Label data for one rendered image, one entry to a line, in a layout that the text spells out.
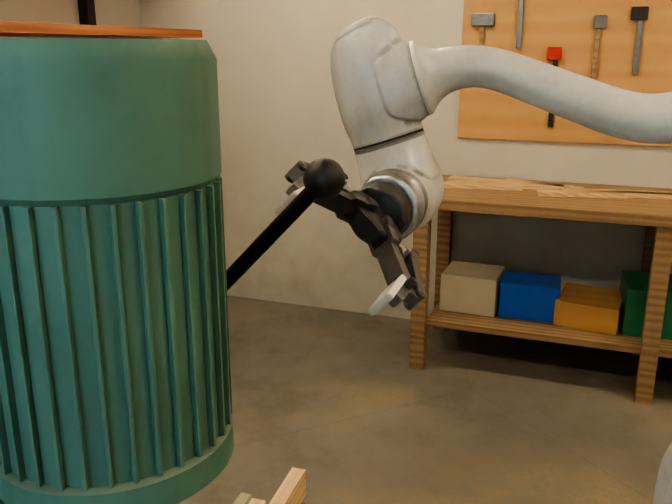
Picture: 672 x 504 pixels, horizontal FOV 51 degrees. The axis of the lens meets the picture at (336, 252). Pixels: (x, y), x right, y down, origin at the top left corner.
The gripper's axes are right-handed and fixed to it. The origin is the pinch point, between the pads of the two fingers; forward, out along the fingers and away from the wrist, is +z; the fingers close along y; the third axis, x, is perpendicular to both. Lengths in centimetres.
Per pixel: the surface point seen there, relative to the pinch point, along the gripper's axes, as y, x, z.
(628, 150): -56, 18, -306
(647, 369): -124, -35, -243
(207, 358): 0.3, -1.8, 24.8
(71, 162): 13.3, 5.5, 31.7
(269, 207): 52, -147, -316
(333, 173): 4.5, 9.3, 11.0
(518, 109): -5, -6, -306
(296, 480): -18.5, -32.6, -13.1
